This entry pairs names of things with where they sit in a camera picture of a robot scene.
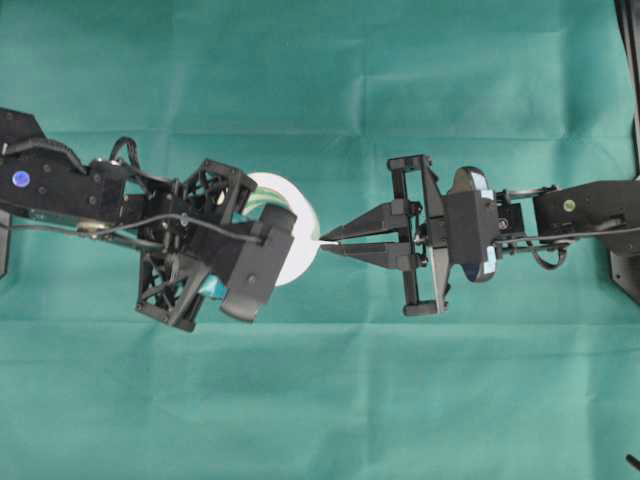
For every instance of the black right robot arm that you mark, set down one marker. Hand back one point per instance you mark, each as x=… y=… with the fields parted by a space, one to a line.
x=545 y=222

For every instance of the white duct tape roll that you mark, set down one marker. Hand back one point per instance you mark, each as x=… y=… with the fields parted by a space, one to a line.
x=280 y=191

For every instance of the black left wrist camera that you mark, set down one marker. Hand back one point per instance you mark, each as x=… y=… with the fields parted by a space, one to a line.
x=243 y=274

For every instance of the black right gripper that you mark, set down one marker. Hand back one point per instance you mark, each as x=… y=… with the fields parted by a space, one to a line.
x=424 y=237

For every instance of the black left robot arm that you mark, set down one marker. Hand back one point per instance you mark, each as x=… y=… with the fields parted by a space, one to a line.
x=45 y=182

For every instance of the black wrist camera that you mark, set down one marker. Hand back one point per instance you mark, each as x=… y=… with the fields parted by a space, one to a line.
x=472 y=224
x=243 y=274

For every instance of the green table cloth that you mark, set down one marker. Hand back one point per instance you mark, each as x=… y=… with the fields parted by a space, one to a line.
x=533 y=375

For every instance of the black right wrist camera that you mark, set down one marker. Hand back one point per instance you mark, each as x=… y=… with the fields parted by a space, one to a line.
x=472 y=224

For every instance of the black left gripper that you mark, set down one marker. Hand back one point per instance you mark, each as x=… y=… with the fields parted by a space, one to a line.
x=195 y=221

